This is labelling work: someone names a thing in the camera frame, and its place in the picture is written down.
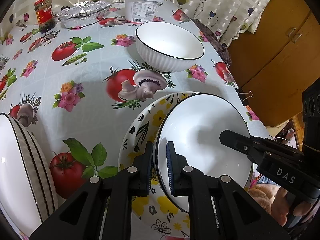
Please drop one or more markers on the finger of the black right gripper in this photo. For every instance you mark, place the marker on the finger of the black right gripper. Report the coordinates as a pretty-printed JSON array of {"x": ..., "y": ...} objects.
[
  {"x": 273, "y": 146},
  {"x": 240, "y": 143}
]

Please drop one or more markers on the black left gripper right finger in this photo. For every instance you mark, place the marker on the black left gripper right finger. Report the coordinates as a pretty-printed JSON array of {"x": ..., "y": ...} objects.
[{"x": 219, "y": 208}]

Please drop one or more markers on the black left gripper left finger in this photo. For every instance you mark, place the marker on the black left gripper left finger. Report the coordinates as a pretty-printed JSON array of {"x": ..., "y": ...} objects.
[{"x": 101, "y": 208}]

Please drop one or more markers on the white black-rimmed plate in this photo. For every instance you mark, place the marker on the white black-rimmed plate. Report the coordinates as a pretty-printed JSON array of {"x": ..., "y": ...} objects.
[{"x": 194, "y": 126}]

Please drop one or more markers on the white ribbed black-rimmed bowl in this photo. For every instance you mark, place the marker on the white ribbed black-rimmed bowl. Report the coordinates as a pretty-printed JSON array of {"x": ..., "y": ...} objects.
[{"x": 167, "y": 47}]

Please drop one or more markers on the stack of white ribbed bowls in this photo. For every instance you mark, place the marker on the stack of white ribbed bowls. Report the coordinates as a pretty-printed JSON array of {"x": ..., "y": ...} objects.
[{"x": 28, "y": 195}]

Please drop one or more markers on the person right hand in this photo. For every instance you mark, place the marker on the person right hand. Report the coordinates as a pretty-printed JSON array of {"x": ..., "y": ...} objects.
[{"x": 272, "y": 198}]

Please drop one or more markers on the binder clip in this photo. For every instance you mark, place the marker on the binder clip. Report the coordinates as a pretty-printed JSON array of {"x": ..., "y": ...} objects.
[{"x": 245, "y": 95}]

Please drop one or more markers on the yellow flower patterned plate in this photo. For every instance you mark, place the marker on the yellow flower patterned plate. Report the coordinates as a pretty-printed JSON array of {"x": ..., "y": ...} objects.
[{"x": 155, "y": 210}]

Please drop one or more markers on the wooden cabinet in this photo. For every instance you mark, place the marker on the wooden cabinet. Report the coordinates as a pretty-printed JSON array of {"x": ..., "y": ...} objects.
[{"x": 279, "y": 61}]

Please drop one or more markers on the floral vegetable tablecloth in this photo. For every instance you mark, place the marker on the floral vegetable tablecloth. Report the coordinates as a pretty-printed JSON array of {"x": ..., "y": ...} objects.
[{"x": 65, "y": 84}]

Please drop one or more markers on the white plastic tub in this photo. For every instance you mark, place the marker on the white plastic tub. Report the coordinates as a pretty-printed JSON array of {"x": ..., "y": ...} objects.
[{"x": 141, "y": 11}]

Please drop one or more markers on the aluminium foil container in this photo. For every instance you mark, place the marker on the aluminium foil container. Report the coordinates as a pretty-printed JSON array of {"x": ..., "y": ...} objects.
[{"x": 83, "y": 14}]

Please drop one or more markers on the red-lidded sauce jar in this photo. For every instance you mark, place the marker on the red-lidded sauce jar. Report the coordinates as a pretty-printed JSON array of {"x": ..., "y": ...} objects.
[{"x": 44, "y": 15}]

